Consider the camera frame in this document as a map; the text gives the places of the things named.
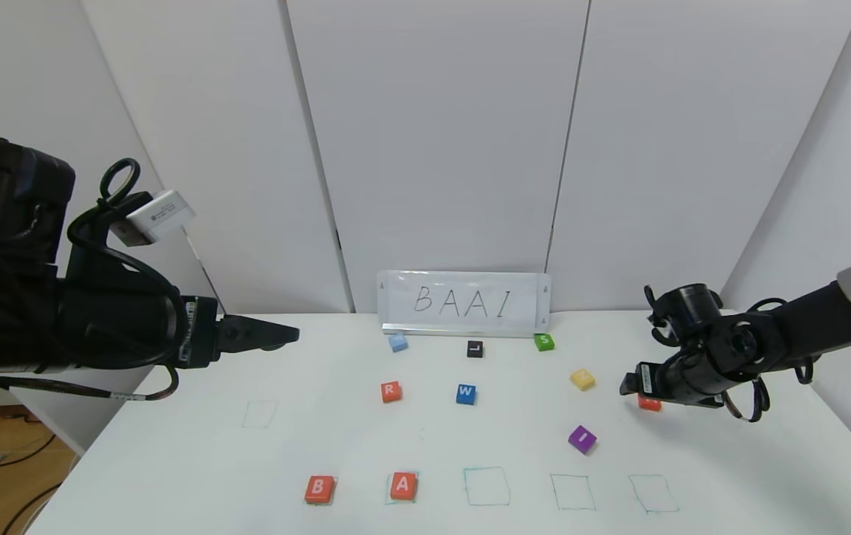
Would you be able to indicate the orange A letter block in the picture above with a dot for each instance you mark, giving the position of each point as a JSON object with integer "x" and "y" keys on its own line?
{"x": 403, "y": 486}
{"x": 649, "y": 405}

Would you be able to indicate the silver sign holder rail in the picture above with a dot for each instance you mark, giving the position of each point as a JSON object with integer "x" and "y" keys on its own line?
{"x": 462, "y": 331}

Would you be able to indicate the light blue letter block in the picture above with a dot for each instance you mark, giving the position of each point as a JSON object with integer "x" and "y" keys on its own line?
{"x": 398, "y": 343}

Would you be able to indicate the orange B letter block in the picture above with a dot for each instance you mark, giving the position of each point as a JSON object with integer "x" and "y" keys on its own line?
{"x": 319, "y": 490}

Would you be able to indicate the purple I letter block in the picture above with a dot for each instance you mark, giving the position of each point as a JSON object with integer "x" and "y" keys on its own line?
{"x": 582, "y": 438}

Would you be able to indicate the blue W letter block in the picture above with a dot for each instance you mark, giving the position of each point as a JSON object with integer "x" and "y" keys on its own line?
{"x": 466, "y": 394}

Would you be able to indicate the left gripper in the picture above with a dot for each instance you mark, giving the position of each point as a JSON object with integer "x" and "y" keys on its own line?
{"x": 198, "y": 332}

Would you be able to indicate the green S letter block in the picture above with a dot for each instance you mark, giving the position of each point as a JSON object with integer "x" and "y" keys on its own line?
{"x": 544, "y": 342}

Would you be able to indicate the white laminated BAAI sign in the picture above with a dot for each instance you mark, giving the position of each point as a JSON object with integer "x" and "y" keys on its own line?
{"x": 462, "y": 301}

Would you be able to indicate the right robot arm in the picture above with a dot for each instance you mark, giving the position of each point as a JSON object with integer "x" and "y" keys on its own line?
{"x": 804, "y": 327}

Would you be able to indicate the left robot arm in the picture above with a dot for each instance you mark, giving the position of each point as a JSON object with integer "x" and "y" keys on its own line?
{"x": 9, "y": 319}

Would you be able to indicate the orange R letter block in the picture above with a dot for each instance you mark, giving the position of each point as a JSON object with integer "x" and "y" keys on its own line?
{"x": 392, "y": 392}

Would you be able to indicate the black L letter block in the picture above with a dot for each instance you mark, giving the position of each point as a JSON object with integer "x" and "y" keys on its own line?
{"x": 475, "y": 349}

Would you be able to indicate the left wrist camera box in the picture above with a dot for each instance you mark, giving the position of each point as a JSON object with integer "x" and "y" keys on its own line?
{"x": 161, "y": 215}

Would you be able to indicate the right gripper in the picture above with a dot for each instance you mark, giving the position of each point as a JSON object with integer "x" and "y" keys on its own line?
{"x": 646, "y": 380}

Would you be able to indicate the yellow letter block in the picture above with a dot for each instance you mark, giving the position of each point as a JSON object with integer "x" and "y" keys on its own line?
{"x": 583, "y": 379}

